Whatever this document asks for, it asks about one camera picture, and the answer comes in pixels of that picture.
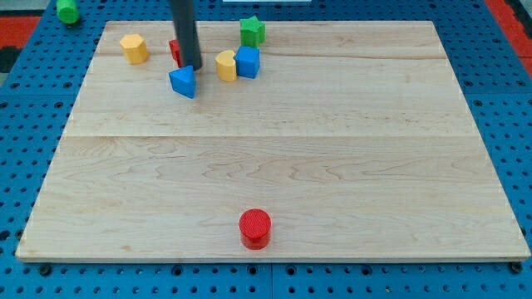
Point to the yellow heart block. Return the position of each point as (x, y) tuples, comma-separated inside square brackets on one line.
[(226, 66)]

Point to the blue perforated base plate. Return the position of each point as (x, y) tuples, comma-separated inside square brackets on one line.
[(38, 95)]

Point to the blue triangle block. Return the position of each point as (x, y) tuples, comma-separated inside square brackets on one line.
[(183, 81)]

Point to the yellow hexagon block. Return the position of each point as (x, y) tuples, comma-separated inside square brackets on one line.
[(134, 48)]

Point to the red star block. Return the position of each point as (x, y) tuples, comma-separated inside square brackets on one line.
[(175, 51)]

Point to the red cylinder block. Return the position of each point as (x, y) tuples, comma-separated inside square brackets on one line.
[(255, 229)]

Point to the blue cube block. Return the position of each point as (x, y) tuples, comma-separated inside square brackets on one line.
[(247, 62)]

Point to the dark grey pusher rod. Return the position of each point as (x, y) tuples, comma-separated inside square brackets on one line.
[(184, 21)]

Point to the green cylinder block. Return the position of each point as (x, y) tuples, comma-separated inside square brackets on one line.
[(67, 11)]

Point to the light wooden board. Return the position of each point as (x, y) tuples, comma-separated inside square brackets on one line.
[(355, 138)]

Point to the green star block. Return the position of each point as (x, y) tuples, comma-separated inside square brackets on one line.
[(252, 32)]

